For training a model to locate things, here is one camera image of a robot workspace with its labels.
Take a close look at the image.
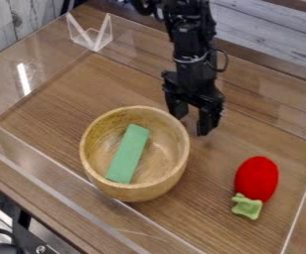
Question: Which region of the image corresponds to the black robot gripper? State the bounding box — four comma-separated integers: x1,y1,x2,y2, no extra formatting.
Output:
160,58,227,137

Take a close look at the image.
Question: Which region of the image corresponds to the red plush strawberry toy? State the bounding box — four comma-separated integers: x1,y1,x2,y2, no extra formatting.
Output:
231,156,279,220

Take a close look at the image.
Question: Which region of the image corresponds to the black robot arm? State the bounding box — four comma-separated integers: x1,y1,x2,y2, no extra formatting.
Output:
130,0,229,136

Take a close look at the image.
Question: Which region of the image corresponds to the round wooden bowl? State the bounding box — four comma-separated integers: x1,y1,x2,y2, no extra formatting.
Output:
78,105,191,202

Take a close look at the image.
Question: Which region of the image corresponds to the green rectangular block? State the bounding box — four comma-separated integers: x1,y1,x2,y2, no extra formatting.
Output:
105,124,150,184

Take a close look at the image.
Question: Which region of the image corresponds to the clear acrylic corner bracket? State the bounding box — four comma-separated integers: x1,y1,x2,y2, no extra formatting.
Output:
66,13,113,53

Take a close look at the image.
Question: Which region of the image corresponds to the black table leg bracket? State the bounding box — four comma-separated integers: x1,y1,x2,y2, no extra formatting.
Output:
12,209,59,254

